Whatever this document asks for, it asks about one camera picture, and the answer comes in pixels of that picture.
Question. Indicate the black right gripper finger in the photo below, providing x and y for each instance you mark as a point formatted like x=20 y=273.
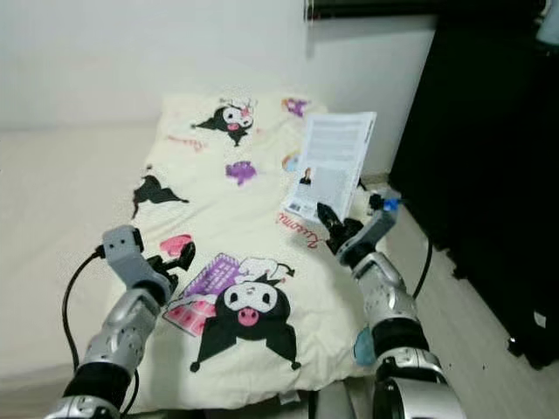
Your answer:
x=329 y=216

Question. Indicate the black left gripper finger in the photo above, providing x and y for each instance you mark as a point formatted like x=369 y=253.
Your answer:
x=189 y=254
x=175 y=262

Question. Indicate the white paperback book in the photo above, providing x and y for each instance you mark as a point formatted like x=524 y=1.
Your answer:
x=336 y=148

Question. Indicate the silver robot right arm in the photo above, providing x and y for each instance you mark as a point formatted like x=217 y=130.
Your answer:
x=393 y=314

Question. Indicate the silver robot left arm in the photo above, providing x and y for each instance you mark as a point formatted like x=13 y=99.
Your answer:
x=118 y=340

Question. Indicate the cream cartoon print blanket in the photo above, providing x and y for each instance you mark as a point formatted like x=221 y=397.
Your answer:
x=253 y=229

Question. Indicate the mattress with beige sheet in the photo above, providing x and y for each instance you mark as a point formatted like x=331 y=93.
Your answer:
x=52 y=218

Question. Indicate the black cabinet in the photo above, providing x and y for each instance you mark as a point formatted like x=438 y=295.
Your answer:
x=489 y=175

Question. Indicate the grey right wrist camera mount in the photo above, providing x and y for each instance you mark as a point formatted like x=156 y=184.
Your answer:
x=383 y=223

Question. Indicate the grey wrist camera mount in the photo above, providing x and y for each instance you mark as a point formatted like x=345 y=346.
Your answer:
x=127 y=253
x=383 y=223

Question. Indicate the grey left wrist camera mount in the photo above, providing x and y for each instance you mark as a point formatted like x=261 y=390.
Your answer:
x=127 y=253

